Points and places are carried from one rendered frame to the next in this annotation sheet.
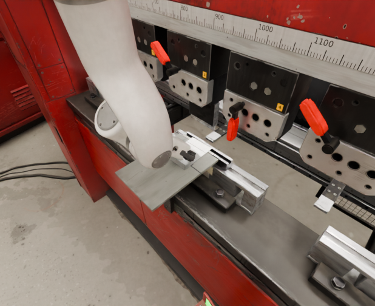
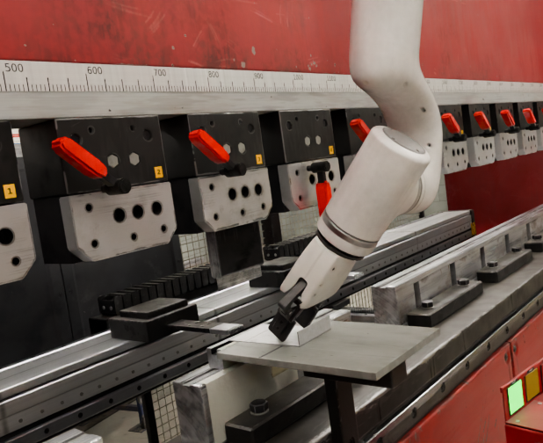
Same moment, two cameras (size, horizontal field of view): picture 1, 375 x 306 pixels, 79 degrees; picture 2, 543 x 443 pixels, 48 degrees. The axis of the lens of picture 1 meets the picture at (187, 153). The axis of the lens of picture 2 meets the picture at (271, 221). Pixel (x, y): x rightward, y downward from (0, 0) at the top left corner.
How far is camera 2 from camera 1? 1.12 m
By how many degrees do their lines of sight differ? 90
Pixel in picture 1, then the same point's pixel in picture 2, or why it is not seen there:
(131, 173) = (366, 359)
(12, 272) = not seen: outside the picture
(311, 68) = (333, 101)
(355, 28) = (338, 64)
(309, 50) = (327, 87)
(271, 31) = (302, 78)
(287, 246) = not seen: hidden behind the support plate
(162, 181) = (369, 335)
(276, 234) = not seen: hidden behind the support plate
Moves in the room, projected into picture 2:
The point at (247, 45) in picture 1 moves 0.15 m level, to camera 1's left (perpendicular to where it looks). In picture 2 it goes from (290, 98) to (306, 86)
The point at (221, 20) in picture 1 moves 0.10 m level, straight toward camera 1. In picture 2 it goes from (261, 80) to (325, 70)
